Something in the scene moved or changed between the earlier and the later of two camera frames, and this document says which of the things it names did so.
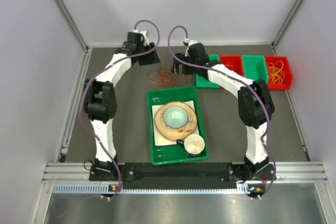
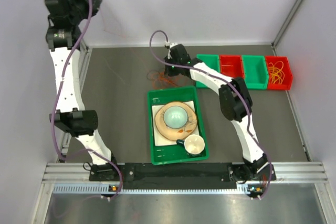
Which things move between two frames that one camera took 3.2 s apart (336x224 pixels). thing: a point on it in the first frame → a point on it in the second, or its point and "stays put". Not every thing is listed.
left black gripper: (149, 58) → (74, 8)
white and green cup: (193, 145) stays put
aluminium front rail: (79, 172) stays put
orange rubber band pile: (275, 73) stays put
